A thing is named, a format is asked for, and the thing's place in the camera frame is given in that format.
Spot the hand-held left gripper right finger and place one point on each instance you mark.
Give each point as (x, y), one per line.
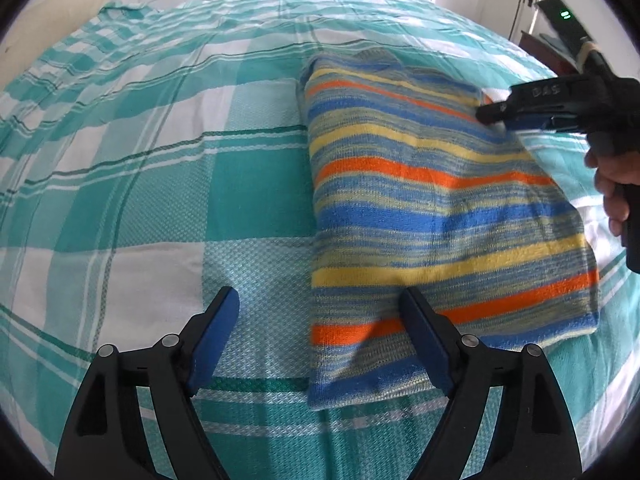
(425, 340)

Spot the person's right hand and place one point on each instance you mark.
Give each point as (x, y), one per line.
(615, 180)

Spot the beige board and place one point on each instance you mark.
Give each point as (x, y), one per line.
(50, 25)

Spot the striped knit shirt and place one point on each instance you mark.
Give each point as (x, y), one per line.
(425, 200)

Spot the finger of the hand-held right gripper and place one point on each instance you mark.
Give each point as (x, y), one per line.
(540, 95)
(535, 122)

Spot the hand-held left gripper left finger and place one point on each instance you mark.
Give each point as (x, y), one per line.
(212, 340)

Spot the teal white checked bedsheet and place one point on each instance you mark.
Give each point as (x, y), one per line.
(150, 185)

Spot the dark side table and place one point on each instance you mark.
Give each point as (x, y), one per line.
(547, 52)

